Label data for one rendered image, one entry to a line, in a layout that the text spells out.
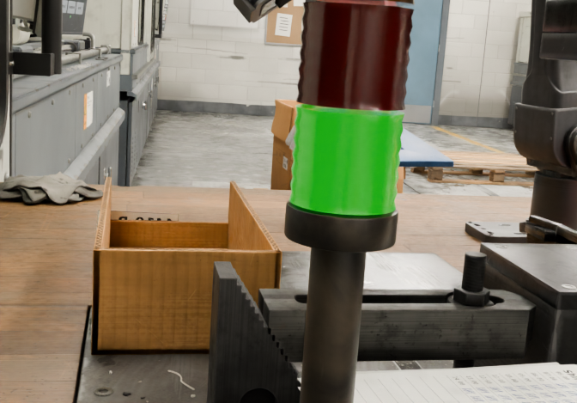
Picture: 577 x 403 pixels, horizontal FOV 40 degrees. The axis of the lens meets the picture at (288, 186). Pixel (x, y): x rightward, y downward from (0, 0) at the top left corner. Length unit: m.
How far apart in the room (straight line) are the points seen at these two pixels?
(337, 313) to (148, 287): 0.25
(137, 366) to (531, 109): 0.56
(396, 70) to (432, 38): 11.51
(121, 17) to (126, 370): 4.62
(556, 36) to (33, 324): 0.39
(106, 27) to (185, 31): 6.20
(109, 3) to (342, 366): 4.84
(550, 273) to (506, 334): 0.05
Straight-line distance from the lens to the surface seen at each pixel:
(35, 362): 0.53
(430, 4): 11.77
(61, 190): 0.97
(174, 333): 0.53
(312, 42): 0.27
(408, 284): 0.65
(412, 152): 0.60
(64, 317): 0.60
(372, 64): 0.26
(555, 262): 0.51
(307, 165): 0.27
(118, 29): 5.09
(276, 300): 0.42
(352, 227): 0.27
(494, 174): 6.96
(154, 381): 0.50
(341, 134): 0.26
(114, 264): 0.52
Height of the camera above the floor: 1.11
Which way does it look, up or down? 11 degrees down
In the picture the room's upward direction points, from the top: 4 degrees clockwise
